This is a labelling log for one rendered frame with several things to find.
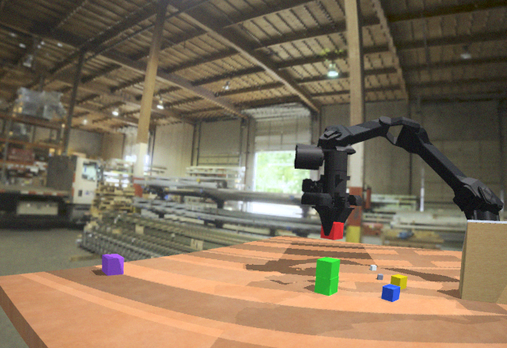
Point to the green block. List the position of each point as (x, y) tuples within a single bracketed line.
[(326, 286), (327, 267)]

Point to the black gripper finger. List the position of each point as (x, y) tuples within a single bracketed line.
[(342, 214), (327, 216)]

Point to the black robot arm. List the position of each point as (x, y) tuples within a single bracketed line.
[(473, 197)]

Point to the red block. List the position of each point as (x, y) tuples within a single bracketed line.
[(336, 232)]

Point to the blue block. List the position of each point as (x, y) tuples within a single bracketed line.
[(391, 292)]

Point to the purple cube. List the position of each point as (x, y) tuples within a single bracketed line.
[(112, 264)]

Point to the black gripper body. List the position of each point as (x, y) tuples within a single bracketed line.
[(334, 192)]

